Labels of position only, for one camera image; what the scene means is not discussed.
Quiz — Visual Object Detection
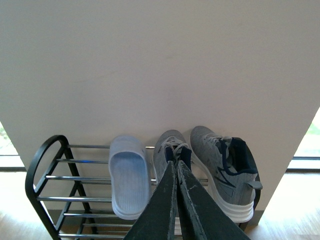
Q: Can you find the light blue slide slipper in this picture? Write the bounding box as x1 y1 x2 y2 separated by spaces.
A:
108 135 151 220

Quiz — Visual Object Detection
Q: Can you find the black metal shoe rack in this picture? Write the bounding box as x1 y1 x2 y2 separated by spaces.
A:
24 134 261 240

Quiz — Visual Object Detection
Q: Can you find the grey knit sneaker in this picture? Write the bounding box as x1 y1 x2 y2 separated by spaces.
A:
189 125 263 224
152 129 213 236

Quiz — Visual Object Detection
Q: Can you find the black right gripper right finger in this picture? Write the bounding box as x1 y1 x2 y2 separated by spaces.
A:
177 160 249 240

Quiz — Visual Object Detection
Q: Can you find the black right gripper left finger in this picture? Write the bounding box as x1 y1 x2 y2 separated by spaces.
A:
124 161 177 240

